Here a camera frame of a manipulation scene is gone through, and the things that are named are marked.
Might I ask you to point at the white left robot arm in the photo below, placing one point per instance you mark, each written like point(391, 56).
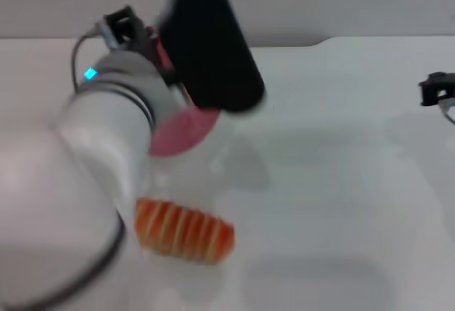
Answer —
point(71, 190)

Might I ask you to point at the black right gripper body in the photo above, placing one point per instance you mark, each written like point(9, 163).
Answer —
point(449, 85)

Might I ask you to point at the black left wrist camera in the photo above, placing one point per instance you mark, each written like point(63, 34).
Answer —
point(213, 51)

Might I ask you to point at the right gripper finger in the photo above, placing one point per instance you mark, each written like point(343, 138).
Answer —
point(430, 92)

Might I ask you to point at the orange striped bread loaf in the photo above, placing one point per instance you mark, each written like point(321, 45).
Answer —
point(185, 232)

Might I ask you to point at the pink plastic bowl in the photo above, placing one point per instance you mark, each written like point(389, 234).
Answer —
point(181, 133)

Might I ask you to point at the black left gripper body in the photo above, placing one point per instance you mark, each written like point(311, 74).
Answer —
point(135, 37)

